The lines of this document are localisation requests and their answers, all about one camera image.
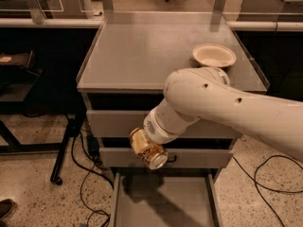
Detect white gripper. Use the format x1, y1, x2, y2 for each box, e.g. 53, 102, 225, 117
129, 107, 184, 152

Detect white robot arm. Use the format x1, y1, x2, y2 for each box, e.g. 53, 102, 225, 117
129, 67, 303, 169

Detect middle grey drawer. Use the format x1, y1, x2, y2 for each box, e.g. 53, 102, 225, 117
99, 148, 233, 168

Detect grey drawer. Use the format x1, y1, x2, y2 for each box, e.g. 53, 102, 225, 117
99, 148, 233, 168
108, 173, 223, 227
86, 110, 241, 138

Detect top grey drawer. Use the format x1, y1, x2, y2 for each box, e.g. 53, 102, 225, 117
86, 110, 241, 138

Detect bottom grey drawer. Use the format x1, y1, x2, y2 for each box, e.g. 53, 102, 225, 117
108, 173, 223, 227

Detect grey drawer cabinet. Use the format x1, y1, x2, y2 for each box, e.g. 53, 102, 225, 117
76, 10, 271, 227

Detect dark shoe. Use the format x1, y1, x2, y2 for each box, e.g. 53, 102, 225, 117
0, 199, 15, 218

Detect black floor cable left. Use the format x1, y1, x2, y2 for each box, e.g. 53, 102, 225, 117
70, 128, 115, 227

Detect black floor cable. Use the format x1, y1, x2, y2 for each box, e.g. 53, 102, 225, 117
232, 154, 303, 227
70, 128, 115, 227

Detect black table frame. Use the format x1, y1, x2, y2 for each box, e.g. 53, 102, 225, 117
0, 50, 87, 185

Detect black floor cable right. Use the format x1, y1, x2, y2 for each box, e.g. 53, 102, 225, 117
232, 154, 303, 227

